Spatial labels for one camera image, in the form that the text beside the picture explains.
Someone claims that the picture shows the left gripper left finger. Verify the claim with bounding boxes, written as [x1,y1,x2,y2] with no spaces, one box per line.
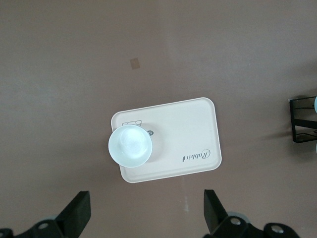
[18,190,92,238]

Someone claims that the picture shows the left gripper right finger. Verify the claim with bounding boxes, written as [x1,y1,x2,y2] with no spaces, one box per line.
[204,189,258,238]

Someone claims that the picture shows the white bowl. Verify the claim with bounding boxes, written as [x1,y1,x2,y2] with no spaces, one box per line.
[108,124,153,168]

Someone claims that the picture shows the beige rabbit print tray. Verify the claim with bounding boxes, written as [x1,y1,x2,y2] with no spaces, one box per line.
[110,97,223,184]

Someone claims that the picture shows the black wire cup rack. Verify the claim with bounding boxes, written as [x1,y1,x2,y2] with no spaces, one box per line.
[289,95,317,144]

